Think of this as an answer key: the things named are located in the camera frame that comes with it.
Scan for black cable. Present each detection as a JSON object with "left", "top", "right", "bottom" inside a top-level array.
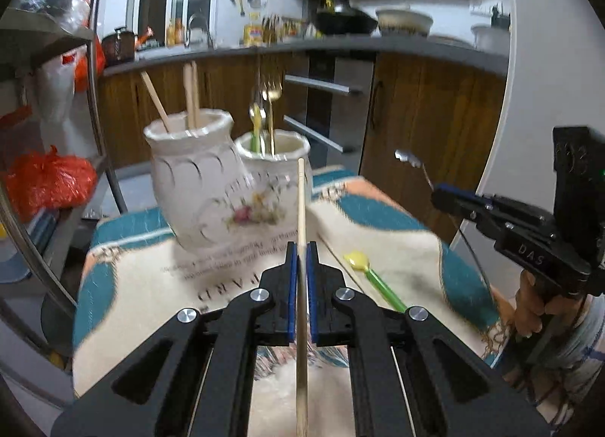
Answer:
[{"left": 454, "top": 217, "right": 495, "bottom": 291}]

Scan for stainless steel shelf rack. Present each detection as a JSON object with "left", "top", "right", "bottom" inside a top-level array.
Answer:
[{"left": 0, "top": 0, "right": 129, "bottom": 419}]

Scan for yellow tin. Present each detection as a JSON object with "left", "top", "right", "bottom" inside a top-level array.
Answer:
[{"left": 242, "top": 22, "right": 265, "bottom": 47}]

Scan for metal faucet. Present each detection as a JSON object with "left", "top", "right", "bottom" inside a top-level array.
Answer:
[{"left": 186, "top": 13, "right": 214, "bottom": 49}]

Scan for oil bottles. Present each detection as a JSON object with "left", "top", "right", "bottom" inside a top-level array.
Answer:
[{"left": 165, "top": 18, "right": 186, "bottom": 47}]

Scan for black wok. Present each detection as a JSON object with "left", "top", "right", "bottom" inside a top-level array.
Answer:
[{"left": 313, "top": 6, "right": 380, "bottom": 38}]

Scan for clear plastic bag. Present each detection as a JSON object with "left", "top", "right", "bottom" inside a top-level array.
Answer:
[{"left": 13, "top": 0, "right": 94, "bottom": 37}]

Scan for person's right hand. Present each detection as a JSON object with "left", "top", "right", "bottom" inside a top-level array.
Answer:
[{"left": 514, "top": 271, "right": 568, "bottom": 339}]

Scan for wooden base cabinet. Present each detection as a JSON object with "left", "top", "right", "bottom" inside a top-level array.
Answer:
[{"left": 359, "top": 52, "right": 507, "bottom": 249}]

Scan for white clay pot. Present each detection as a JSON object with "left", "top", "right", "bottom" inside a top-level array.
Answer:
[{"left": 375, "top": 8, "right": 434, "bottom": 38}]

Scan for person's right forearm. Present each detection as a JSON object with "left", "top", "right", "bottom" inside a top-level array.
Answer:
[{"left": 551, "top": 295, "right": 605, "bottom": 381}]

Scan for red plastic bag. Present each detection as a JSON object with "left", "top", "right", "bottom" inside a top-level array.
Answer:
[{"left": 4, "top": 145, "right": 98, "bottom": 221}]

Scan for white enamel pot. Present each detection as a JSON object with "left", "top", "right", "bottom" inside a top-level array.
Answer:
[{"left": 472, "top": 22, "right": 510, "bottom": 53}]

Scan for white floral ceramic utensil holder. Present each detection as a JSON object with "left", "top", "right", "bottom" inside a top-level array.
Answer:
[{"left": 143, "top": 108, "right": 313, "bottom": 252}]

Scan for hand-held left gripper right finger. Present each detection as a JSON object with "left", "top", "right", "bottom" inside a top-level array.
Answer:
[{"left": 306, "top": 241, "right": 554, "bottom": 437}]

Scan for wooden base cabinets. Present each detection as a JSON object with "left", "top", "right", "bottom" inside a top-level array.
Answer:
[{"left": 97, "top": 52, "right": 309, "bottom": 168}]

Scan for grey kitchen countertop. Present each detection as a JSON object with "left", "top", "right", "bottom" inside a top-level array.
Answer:
[{"left": 101, "top": 34, "right": 510, "bottom": 77}]

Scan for printed teal bordered table cloth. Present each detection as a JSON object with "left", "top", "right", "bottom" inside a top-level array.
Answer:
[{"left": 72, "top": 164, "right": 517, "bottom": 437}]

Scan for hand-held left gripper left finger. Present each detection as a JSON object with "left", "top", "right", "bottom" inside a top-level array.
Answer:
[{"left": 51, "top": 241, "right": 299, "bottom": 437}]

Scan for orange hanging plastic bag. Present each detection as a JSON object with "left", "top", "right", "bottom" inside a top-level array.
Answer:
[{"left": 72, "top": 34, "right": 107, "bottom": 94}]

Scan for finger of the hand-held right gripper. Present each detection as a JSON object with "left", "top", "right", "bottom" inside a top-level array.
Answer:
[
  {"left": 461, "top": 210, "right": 513, "bottom": 242},
  {"left": 431, "top": 183, "right": 497, "bottom": 215}
]

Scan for built-in steel oven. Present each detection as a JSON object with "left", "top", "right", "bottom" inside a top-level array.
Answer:
[{"left": 282, "top": 51, "right": 375, "bottom": 169}]

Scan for white plastic bag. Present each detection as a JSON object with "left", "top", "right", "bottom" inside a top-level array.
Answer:
[{"left": 34, "top": 50, "right": 80, "bottom": 125}]

